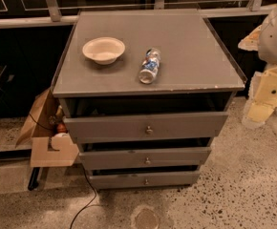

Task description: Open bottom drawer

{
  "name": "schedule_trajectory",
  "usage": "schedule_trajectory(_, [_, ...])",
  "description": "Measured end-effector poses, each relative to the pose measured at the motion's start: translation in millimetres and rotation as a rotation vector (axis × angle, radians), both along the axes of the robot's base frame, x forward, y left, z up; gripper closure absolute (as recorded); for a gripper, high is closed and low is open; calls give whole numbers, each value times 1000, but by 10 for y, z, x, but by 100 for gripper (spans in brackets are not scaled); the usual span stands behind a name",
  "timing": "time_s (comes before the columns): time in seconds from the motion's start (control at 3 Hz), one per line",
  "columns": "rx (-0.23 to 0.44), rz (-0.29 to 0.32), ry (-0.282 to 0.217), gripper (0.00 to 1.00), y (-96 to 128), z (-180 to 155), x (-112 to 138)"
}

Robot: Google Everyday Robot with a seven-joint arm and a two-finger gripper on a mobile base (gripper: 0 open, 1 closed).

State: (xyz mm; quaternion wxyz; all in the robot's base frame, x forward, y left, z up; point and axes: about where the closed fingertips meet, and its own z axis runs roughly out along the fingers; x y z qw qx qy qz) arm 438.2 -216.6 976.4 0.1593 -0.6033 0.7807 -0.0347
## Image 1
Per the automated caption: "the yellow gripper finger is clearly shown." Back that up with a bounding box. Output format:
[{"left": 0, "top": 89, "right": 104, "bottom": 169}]
[
  {"left": 242, "top": 99, "right": 274, "bottom": 129},
  {"left": 238, "top": 26, "right": 261, "bottom": 52}
]

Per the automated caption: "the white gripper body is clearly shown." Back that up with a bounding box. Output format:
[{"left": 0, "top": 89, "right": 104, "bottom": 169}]
[{"left": 249, "top": 65, "right": 277, "bottom": 113}]

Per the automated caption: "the grey bottom drawer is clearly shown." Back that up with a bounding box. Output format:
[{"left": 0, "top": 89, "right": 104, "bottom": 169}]
[{"left": 89, "top": 171, "right": 200, "bottom": 189}]

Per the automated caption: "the grey drawer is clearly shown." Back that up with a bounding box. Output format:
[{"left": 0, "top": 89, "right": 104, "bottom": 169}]
[
  {"left": 89, "top": 171, "right": 200, "bottom": 189},
  {"left": 79, "top": 147, "right": 211, "bottom": 170},
  {"left": 64, "top": 112, "right": 228, "bottom": 143}
]

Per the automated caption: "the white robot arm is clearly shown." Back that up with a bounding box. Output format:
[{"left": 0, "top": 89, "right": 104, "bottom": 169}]
[{"left": 238, "top": 5, "right": 277, "bottom": 129}]

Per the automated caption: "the grey drawer cabinet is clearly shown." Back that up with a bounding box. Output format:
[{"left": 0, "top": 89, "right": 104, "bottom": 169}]
[{"left": 53, "top": 10, "right": 245, "bottom": 180}]

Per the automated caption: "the grey top drawer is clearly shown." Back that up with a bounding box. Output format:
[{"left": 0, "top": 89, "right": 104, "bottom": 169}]
[{"left": 64, "top": 112, "right": 228, "bottom": 143}]

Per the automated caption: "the grey middle drawer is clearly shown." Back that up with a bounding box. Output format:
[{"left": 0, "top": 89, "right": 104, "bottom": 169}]
[{"left": 79, "top": 147, "right": 211, "bottom": 170}]

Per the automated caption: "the open cardboard box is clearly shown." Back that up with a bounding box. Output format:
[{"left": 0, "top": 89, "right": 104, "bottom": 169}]
[{"left": 15, "top": 89, "right": 78, "bottom": 167}]

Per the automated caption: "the clear plastic water bottle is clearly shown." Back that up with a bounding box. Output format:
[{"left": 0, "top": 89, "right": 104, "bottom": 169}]
[{"left": 138, "top": 48, "right": 160, "bottom": 84}]

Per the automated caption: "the white paper bowl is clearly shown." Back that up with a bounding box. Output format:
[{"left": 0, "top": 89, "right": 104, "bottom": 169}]
[{"left": 82, "top": 37, "right": 125, "bottom": 65}]

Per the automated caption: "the metal window railing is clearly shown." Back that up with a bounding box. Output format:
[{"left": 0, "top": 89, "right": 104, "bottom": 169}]
[{"left": 0, "top": 0, "right": 277, "bottom": 30}]

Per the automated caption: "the black table leg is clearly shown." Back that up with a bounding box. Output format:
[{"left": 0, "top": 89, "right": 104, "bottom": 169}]
[{"left": 28, "top": 167, "right": 40, "bottom": 191}]

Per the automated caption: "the black power cable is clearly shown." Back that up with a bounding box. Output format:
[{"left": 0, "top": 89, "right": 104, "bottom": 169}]
[{"left": 69, "top": 166, "right": 98, "bottom": 229}]

